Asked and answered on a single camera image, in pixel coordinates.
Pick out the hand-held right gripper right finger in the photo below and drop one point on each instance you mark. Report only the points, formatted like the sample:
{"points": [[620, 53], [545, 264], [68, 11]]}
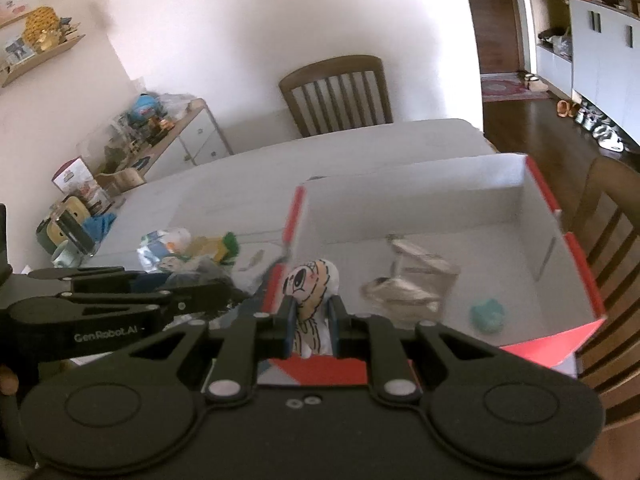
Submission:
{"points": [[334, 327]]}

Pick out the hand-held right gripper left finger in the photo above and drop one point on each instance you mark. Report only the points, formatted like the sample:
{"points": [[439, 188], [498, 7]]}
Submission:
{"points": [[287, 327]]}

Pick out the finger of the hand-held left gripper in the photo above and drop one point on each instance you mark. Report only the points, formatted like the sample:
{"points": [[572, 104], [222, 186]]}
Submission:
{"points": [[195, 294], [80, 274]]}

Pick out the cartoon face white sachet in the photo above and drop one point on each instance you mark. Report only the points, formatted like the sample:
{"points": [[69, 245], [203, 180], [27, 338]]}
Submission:
{"points": [[310, 280]]}

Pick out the red and white cardboard box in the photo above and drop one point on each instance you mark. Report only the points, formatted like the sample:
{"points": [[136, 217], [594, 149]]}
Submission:
{"points": [[450, 195]]}

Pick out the person's left hand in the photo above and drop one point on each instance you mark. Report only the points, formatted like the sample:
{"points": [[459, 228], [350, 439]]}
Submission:
{"points": [[7, 381]]}

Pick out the mint green mug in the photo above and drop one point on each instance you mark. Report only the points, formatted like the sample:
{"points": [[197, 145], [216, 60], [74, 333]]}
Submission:
{"points": [[65, 256]]}

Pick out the clear glass jar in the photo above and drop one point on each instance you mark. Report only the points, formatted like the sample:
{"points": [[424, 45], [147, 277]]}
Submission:
{"points": [[75, 230]]}

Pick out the beige oval soap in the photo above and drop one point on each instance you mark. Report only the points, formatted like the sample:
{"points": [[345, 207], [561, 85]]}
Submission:
{"points": [[207, 247]]}

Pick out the blue cloth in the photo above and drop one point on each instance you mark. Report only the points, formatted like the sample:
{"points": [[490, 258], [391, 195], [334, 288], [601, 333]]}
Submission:
{"points": [[100, 227]]}

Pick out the white printed plastic bag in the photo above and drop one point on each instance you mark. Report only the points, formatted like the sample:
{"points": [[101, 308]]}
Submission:
{"points": [[160, 250]]}

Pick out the yellow lid container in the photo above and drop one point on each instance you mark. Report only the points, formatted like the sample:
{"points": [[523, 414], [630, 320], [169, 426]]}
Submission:
{"points": [[50, 225]]}

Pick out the red and white printed box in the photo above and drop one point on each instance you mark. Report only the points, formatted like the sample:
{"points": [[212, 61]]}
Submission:
{"points": [[74, 175]]}

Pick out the wooden curved holder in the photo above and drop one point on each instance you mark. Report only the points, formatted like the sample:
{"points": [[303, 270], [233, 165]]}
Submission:
{"points": [[120, 177]]}

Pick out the teal small ball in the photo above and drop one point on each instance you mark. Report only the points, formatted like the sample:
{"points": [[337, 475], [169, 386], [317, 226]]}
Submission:
{"points": [[486, 316]]}

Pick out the white wooden sideboard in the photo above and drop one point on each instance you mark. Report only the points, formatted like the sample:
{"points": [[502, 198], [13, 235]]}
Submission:
{"points": [[197, 135]]}

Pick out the blue round toy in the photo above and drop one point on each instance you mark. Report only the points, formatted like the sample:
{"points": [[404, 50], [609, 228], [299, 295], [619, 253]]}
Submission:
{"points": [[145, 106]]}

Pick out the wooden slat-back chair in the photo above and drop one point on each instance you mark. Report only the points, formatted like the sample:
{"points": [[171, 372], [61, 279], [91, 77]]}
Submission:
{"points": [[335, 90], [612, 240]]}

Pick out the red patterned rug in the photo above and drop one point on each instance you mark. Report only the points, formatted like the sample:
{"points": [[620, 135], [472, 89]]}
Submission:
{"points": [[507, 87]]}

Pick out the beige slippers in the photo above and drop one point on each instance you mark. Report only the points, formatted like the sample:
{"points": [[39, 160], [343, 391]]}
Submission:
{"points": [[534, 82]]}

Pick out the pile of shoes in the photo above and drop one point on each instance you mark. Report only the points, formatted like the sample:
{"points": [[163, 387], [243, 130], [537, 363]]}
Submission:
{"points": [[602, 130]]}

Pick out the brown wooden door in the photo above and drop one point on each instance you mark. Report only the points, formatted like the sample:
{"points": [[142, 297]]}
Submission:
{"points": [[492, 15]]}

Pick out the grey shoe cabinet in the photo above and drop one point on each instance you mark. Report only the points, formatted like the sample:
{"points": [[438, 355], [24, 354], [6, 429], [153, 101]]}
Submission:
{"points": [[602, 50]]}

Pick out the wooden wall shelf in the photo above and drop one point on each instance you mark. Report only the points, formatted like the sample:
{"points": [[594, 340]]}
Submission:
{"points": [[45, 57]]}

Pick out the framed wall picture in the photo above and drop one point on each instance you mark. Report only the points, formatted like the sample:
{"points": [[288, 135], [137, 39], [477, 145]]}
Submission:
{"points": [[15, 2]]}

